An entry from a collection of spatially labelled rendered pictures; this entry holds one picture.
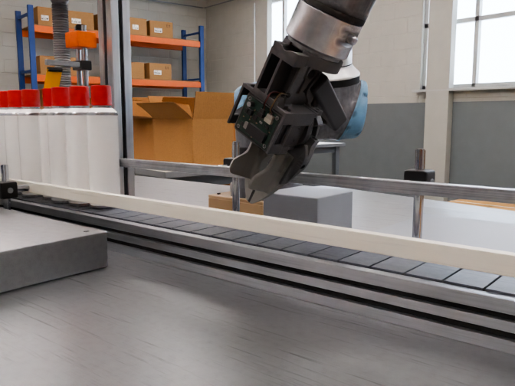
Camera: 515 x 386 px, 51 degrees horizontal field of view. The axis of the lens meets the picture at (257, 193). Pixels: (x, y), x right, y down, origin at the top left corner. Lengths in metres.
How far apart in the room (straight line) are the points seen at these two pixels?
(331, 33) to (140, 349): 0.36
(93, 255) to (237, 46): 8.91
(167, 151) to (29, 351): 2.38
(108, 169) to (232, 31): 8.86
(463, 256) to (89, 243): 0.47
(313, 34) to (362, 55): 6.96
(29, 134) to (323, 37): 0.68
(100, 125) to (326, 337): 0.56
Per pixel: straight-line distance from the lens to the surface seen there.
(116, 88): 1.14
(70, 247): 0.74
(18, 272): 0.71
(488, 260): 0.53
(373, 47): 7.45
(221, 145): 2.80
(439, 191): 0.62
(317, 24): 0.59
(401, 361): 0.49
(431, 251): 0.55
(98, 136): 0.94
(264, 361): 0.48
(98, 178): 0.94
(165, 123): 2.86
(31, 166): 1.12
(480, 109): 6.54
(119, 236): 0.84
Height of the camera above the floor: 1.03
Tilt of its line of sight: 8 degrees down
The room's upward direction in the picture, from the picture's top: straight up
